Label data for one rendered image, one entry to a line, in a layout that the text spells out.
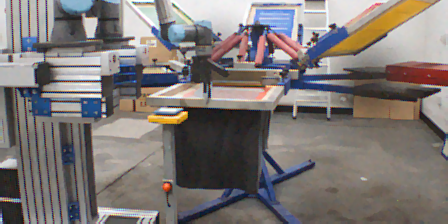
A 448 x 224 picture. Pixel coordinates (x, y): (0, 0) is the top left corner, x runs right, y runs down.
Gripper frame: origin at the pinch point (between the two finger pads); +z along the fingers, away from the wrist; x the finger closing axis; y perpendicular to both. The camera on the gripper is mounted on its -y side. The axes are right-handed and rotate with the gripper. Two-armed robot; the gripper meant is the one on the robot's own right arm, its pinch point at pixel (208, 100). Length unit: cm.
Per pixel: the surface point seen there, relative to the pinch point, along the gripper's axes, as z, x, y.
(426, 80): -6, -56, -106
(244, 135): 17.2, -8.7, -14.7
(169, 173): 27.8, 21.0, 11.4
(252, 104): 0.5, 1.8, -20.0
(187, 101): 0.4, 1.8, 9.1
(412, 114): 90, -454, -184
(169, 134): 10.9, 21.0, 10.9
